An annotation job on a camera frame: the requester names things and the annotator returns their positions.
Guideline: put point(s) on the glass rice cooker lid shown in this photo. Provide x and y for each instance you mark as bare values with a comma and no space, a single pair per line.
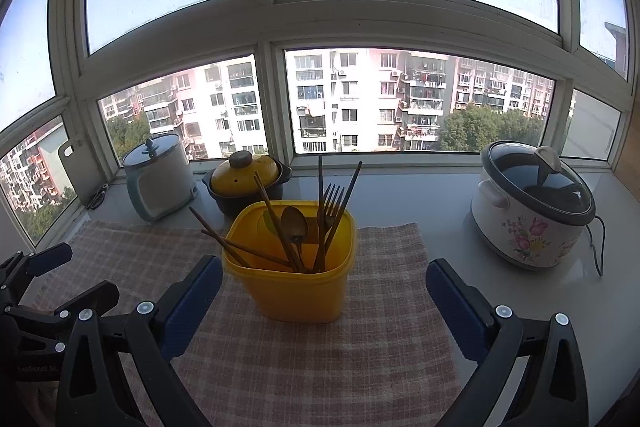
525,187

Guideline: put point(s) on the yellow plastic container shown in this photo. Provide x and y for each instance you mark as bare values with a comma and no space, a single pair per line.
300,297

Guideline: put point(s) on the white window frame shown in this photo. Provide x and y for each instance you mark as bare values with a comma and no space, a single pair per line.
260,17

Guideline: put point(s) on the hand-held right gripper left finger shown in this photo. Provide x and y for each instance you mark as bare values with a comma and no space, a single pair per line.
195,302

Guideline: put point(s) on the green plastic spoon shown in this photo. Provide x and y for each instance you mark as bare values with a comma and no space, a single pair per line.
268,224

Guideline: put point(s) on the black clay pot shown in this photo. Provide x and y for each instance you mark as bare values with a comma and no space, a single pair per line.
225,204

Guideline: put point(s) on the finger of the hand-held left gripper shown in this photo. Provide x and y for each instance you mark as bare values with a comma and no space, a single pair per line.
50,259
97,297

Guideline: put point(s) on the yellow clay pot lid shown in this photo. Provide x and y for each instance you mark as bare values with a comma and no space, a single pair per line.
235,177

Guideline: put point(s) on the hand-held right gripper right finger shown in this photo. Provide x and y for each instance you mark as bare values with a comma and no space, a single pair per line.
455,307

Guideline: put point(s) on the wooden cutting board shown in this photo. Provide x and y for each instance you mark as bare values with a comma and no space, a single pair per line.
631,157

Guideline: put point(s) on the metal fork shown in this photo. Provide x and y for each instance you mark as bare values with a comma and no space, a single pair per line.
332,207

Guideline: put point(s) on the white plastic cutting board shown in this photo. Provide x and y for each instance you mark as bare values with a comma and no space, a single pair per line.
80,177

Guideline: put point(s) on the pink plaid cloth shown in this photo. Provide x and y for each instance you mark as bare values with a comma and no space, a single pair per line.
310,357

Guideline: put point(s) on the white electric pot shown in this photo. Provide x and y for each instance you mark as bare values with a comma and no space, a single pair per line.
160,192

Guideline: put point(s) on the white floral rice cooker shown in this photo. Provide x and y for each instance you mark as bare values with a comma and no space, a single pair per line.
520,232

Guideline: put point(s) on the metal spoon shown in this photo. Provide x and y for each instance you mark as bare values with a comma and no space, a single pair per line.
293,222

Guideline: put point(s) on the glass electric pot lid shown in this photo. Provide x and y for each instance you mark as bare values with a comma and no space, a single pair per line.
150,154

